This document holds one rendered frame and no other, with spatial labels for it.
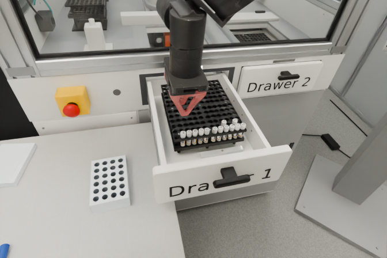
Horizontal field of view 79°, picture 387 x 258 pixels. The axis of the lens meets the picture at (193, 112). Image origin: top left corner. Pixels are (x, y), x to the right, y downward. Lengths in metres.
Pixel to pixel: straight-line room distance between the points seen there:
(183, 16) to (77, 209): 0.48
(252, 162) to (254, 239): 0.96
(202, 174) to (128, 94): 0.36
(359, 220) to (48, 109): 1.60
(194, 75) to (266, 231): 1.18
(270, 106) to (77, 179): 0.68
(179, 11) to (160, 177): 0.29
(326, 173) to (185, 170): 1.43
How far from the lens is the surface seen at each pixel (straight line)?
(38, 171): 0.75
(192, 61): 0.40
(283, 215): 1.56
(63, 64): 0.69
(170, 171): 0.45
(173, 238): 0.57
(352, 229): 1.66
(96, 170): 0.65
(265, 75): 0.81
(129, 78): 0.70
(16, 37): 0.70
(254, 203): 1.53
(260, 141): 0.59
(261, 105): 0.91
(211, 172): 0.49
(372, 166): 1.54
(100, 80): 0.71
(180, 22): 0.37
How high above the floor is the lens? 1.30
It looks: 41 degrees down
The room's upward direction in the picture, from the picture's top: 4 degrees clockwise
